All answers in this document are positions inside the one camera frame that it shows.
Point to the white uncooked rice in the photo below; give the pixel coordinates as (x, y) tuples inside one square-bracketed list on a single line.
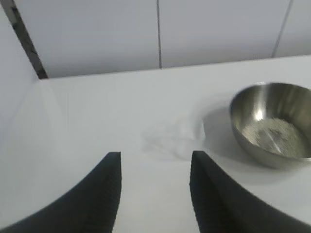
[(279, 126)]

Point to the stainless steel mixing bowl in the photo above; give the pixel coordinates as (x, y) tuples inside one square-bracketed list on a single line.
[(272, 102)]

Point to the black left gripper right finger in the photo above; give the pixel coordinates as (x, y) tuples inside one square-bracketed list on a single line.
[(223, 206)]

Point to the clear plastic measuring cup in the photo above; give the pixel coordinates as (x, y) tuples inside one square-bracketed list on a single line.
[(184, 145)]

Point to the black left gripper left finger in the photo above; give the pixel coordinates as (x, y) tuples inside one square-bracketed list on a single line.
[(92, 199)]

